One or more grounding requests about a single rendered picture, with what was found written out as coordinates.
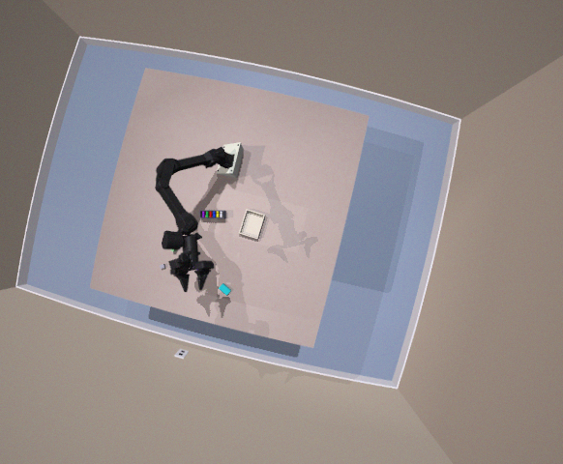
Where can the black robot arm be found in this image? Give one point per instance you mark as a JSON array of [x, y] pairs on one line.
[[185, 221]]

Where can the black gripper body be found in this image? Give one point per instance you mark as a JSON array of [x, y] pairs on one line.
[[201, 265]]

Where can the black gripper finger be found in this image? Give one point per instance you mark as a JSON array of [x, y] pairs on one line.
[[184, 279], [201, 275]]

